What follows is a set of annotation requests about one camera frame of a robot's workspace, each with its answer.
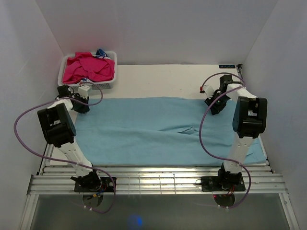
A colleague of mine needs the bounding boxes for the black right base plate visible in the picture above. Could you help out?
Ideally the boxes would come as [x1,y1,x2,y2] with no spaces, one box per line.
[201,176,246,192]

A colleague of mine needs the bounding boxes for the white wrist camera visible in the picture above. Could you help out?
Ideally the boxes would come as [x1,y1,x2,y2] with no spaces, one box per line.
[200,85,215,99]
[77,84,92,99]

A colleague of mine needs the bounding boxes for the blue white patterned garment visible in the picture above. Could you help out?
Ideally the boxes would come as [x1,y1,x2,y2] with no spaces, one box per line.
[94,49,111,59]

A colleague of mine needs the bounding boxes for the light blue trousers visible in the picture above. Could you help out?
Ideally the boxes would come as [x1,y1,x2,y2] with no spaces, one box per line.
[73,96,266,167]

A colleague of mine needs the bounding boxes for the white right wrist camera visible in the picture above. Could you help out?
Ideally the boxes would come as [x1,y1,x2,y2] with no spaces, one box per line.
[200,85,215,99]

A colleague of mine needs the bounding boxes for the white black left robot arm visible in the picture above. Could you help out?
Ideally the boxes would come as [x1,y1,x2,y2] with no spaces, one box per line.
[37,85,102,192]

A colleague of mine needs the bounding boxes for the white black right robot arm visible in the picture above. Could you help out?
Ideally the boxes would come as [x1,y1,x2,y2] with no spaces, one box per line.
[200,72,268,192]

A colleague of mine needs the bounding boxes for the aluminium rail frame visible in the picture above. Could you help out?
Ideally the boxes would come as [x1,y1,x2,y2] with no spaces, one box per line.
[20,162,299,230]

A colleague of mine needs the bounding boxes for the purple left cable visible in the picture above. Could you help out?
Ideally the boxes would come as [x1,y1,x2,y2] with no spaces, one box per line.
[13,82,117,214]

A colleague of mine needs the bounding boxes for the purple cable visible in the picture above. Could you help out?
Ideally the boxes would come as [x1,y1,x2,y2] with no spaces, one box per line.
[199,73,251,208]
[13,82,117,214]

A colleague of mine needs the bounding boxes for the dark table label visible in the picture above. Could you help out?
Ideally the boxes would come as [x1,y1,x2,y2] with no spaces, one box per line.
[218,65,236,69]

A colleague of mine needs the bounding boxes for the pink garment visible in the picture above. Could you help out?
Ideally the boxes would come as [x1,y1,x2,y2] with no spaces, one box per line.
[62,52,115,84]

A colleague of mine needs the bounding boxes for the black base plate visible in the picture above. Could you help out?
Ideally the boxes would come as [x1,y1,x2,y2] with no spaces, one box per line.
[73,177,117,193]
[201,176,246,192]

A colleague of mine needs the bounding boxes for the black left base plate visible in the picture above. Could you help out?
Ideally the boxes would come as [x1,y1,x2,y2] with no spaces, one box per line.
[73,177,117,193]

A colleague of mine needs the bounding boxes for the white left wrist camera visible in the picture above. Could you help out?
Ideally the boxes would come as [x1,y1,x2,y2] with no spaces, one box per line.
[77,84,92,99]

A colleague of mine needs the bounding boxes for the white plastic laundry basket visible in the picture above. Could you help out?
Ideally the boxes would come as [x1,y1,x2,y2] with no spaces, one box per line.
[58,49,118,89]

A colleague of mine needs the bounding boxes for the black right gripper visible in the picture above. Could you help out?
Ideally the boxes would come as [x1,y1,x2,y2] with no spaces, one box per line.
[204,92,231,116]

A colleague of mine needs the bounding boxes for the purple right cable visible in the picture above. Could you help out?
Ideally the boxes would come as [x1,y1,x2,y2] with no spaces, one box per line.
[199,73,251,208]

